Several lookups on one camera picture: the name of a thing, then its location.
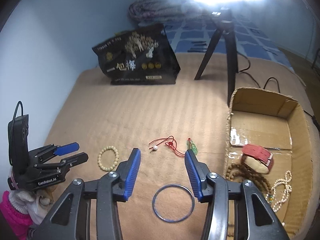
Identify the white pearl necklace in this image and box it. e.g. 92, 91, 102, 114
266, 170, 293, 213

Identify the blue patterned bed sheet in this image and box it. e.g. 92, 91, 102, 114
159, 17, 293, 68

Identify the red strap wristwatch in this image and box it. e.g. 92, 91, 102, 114
241, 144, 274, 174

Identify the cream bead bracelet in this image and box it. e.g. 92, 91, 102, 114
97, 145, 121, 172

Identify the black ring light cable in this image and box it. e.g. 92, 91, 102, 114
235, 52, 320, 131

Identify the open cardboard box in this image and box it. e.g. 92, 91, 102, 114
223, 87, 313, 239

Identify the pink sleeve forearm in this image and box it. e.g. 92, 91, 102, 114
1, 191, 33, 239

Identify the blue bangle ring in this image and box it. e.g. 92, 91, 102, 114
152, 184, 196, 223

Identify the green jade pendant red cord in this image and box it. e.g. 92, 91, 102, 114
148, 135, 201, 158

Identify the brown wooden bead necklace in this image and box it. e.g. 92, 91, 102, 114
224, 163, 275, 205

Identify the black printed snack bag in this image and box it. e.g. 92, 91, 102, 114
92, 23, 181, 85

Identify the black tripod stand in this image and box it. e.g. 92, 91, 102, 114
194, 6, 239, 106

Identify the folded floral quilt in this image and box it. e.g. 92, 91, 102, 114
128, 0, 203, 24

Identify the black camera box with cable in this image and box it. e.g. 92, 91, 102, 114
8, 101, 29, 174

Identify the white gloved hand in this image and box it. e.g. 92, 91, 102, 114
8, 189, 54, 225

